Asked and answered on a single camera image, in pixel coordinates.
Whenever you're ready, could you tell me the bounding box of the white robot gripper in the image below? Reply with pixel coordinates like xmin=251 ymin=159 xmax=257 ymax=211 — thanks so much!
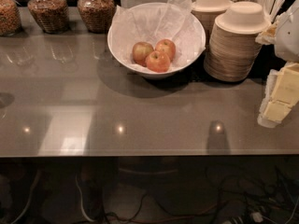
xmin=255 ymin=0 xmax=299 ymax=128

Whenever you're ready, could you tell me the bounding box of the white paper bowl liner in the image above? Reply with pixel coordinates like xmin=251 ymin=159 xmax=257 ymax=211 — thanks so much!
xmin=109 ymin=0 xmax=206 ymax=74

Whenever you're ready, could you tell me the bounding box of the back red yellow apple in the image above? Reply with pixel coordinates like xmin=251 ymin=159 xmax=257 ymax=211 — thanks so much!
xmin=155 ymin=39 xmax=176 ymax=61

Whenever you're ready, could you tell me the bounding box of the red yellow apple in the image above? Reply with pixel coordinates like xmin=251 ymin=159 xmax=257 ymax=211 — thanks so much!
xmin=146 ymin=50 xmax=171 ymax=73
xmin=155 ymin=39 xmax=176 ymax=61
xmin=132 ymin=42 xmax=154 ymax=66

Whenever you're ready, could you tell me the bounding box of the front red yellow apple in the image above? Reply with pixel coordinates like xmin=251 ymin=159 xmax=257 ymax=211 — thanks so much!
xmin=146 ymin=50 xmax=171 ymax=73

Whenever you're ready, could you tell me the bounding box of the white ceramic bowl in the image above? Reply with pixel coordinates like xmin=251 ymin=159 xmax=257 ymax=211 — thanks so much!
xmin=107 ymin=2 xmax=206 ymax=80

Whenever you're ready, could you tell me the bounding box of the left red yellow apple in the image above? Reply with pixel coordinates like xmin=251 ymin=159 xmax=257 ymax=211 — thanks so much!
xmin=132 ymin=42 xmax=154 ymax=66

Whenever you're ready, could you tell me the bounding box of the front stack of paper bowls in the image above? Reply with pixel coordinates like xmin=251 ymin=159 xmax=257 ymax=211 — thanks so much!
xmin=204 ymin=1 xmax=270 ymax=82

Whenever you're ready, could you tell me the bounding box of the stack of paper bowls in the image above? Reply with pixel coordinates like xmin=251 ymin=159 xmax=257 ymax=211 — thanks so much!
xmin=204 ymin=1 xmax=270 ymax=82
xmin=192 ymin=0 xmax=233 ymax=43

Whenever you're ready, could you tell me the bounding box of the back stack of paper bowls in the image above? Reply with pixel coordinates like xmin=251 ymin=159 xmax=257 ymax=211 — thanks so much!
xmin=192 ymin=0 xmax=233 ymax=43

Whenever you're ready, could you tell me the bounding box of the white power plug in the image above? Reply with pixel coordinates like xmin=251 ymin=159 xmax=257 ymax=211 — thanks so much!
xmin=251 ymin=212 xmax=263 ymax=223

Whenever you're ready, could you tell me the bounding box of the right glass snack jar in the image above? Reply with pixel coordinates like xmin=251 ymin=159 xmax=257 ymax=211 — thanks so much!
xmin=77 ymin=0 xmax=116 ymax=34

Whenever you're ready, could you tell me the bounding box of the glass snack jar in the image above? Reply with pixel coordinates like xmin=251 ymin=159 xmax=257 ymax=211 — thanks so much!
xmin=27 ymin=0 xmax=69 ymax=34
xmin=0 ymin=0 xmax=21 ymax=36
xmin=77 ymin=0 xmax=116 ymax=34

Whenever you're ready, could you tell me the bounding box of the middle glass snack jar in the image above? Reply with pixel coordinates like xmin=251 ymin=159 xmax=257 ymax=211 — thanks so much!
xmin=27 ymin=0 xmax=69 ymax=34

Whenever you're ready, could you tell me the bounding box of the left glass snack jar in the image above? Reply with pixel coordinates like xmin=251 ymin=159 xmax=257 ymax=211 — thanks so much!
xmin=0 ymin=0 xmax=21 ymax=36

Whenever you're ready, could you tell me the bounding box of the white cable under table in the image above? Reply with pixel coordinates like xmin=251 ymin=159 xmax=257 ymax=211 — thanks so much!
xmin=74 ymin=173 xmax=96 ymax=223

